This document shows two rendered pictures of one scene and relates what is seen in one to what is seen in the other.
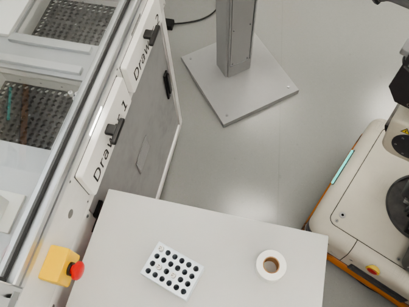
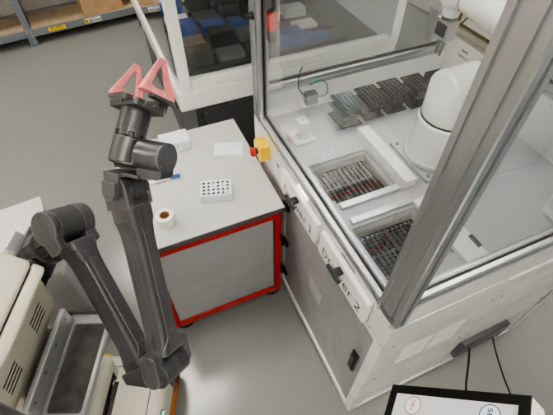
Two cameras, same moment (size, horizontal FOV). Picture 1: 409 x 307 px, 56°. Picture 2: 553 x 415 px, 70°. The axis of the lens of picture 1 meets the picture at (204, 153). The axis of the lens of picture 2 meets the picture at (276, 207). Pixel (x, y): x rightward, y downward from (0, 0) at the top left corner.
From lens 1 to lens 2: 1.25 m
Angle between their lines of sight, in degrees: 63
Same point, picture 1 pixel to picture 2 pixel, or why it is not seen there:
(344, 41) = not seen: outside the picture
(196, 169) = (301, 380)
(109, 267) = (250, 179)
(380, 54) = not seen: outside the picture
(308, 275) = not seen: hidden behind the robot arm
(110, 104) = (305, 206)
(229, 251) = (192, 216)
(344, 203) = (145, 392)
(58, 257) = (261, 144)
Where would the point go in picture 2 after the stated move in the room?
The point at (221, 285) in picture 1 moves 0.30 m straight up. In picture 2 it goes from (188, 202) to (173, 144)
